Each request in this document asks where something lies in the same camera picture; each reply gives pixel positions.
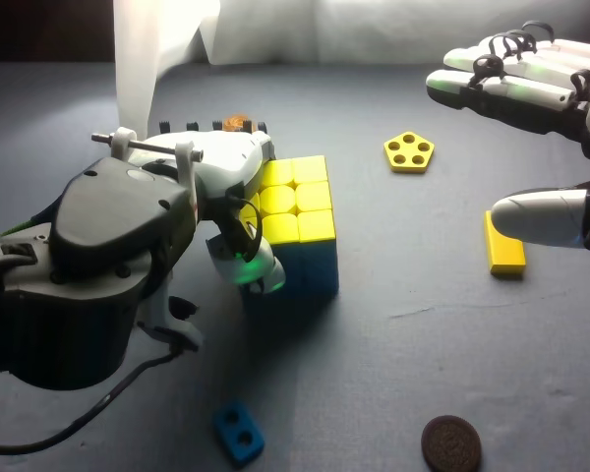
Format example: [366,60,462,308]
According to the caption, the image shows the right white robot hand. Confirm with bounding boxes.
[425,20,590,252]

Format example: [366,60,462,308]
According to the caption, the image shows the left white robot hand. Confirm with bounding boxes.
[127,116,287,297]

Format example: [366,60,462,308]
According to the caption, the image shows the Rubik's cube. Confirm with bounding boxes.
[238,154,339,301]

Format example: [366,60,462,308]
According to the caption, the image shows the yellow pentagon block with holes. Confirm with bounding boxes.
[383,131,437,174]

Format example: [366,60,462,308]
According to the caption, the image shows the white backdrop cloth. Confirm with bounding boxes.
[112,0,590,137]

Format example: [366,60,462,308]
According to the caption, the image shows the yellow rectangular block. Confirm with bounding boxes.
[485,209,527,281]

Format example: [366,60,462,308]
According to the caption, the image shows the grey table cloth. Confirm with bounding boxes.
[0,58,590,472]

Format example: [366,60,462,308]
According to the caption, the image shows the blue two-hole block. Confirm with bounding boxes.
[210,401,266,468]

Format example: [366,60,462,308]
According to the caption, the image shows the dark chocolate sandwich cookie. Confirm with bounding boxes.
[420,415,483,472]

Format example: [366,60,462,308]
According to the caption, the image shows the black camera cable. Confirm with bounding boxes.
[0,343,181,456]

